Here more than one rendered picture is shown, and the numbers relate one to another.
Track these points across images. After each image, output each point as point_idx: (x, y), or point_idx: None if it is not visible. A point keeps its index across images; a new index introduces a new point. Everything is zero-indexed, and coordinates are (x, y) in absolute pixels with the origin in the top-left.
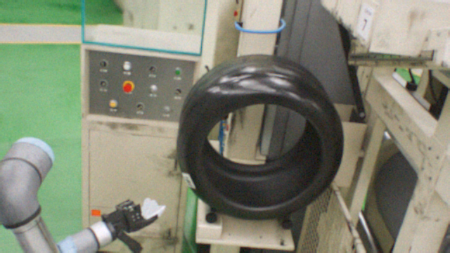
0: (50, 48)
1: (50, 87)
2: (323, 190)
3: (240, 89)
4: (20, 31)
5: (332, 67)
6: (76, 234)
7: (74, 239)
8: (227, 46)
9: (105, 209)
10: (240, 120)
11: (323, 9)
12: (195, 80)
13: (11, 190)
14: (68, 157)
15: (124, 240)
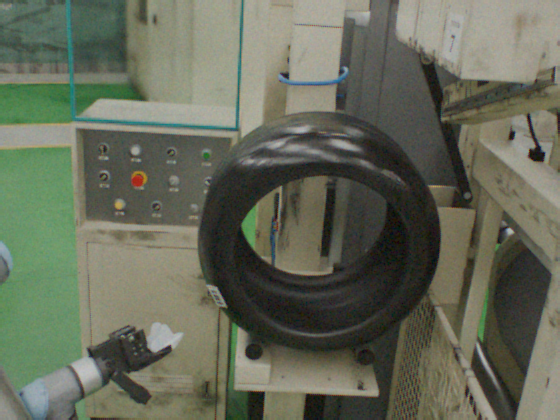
0: (52, 153)
1: (49, 202)
2: (415, 303)
3: (283, 156)
4: (13, 134)
5: (423, 135)
6: (50, 375)
7: (45, 382)
8: None
9: None
10: (294, 213)
11: (404, 54)
12: None
13: None
14: (70, 293)
15: (122, 384)
